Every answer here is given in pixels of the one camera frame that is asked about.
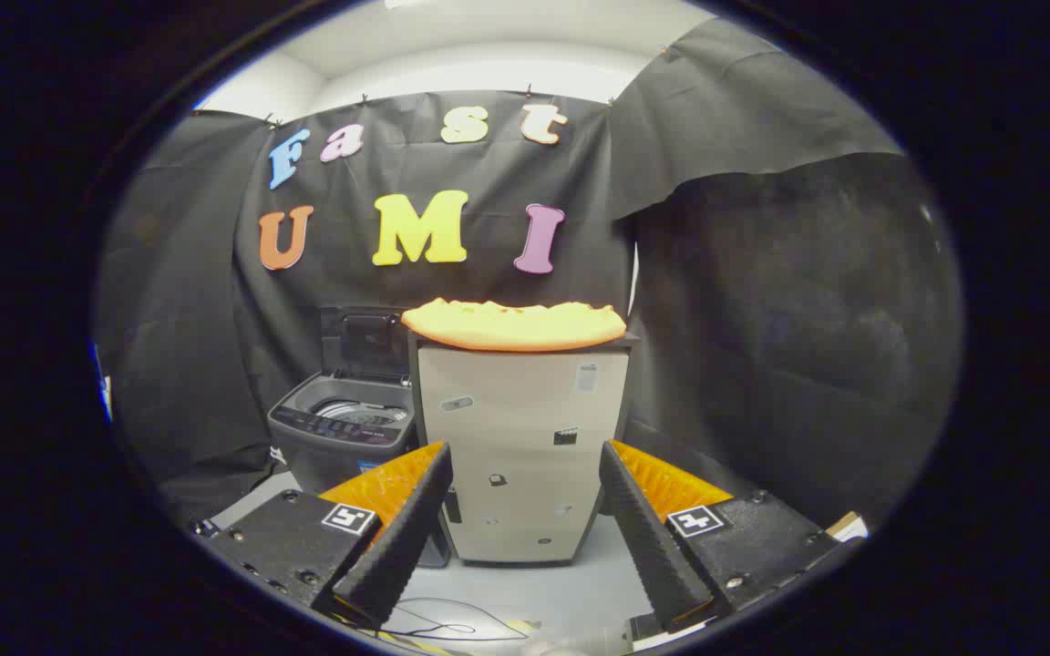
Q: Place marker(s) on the small cardboard piece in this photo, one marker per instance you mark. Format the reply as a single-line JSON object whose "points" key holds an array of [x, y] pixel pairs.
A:
{"points": [[848, 527]]}

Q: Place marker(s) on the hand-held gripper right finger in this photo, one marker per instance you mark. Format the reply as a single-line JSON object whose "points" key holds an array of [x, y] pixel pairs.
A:
{"points": [[653, 547]]}

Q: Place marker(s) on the orange polo shirt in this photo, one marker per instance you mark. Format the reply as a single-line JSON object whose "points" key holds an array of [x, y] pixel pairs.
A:
{"points": [[516, 326]]}

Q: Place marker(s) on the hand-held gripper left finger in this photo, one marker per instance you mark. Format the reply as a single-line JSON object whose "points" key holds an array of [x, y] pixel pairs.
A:
{"points": [[406, 538]]}

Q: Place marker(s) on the grey washing machine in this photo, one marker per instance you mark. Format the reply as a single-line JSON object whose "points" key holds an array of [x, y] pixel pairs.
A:
{"points": [[343, 446]]}

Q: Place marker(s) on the beige cabinet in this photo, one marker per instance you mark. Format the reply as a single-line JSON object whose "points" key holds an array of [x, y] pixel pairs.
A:
{"points": [[525, 410]]}

